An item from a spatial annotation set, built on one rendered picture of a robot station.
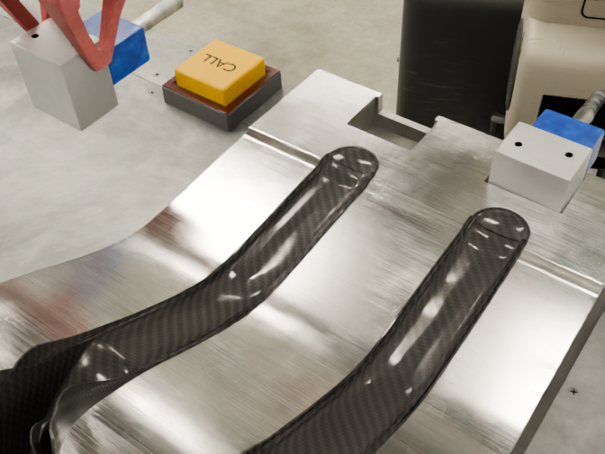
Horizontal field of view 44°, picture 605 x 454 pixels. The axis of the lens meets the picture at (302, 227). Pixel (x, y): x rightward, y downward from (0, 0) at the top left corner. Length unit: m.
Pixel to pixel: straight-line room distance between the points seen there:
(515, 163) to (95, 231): 0.33
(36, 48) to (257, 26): 1.86
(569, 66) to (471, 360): 0.45
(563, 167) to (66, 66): 0.32
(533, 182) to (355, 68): 1.70
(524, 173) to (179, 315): 0.23
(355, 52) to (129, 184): 1.63
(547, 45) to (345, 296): 0.44
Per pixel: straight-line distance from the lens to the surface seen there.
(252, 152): 0.53
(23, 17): 0.55
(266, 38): 2.30
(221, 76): 0.69
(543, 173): 0.48
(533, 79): 0.82
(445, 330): 0.44
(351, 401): 0.40
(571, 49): 0.82
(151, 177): 0.65
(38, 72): 0.54
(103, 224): 0.62
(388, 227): 0.48
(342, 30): 2.33
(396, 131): 0.58
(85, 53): 0.51
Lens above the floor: 1.23
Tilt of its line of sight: 46 degrees down
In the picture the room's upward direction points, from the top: 3 degrees counter-clockwise
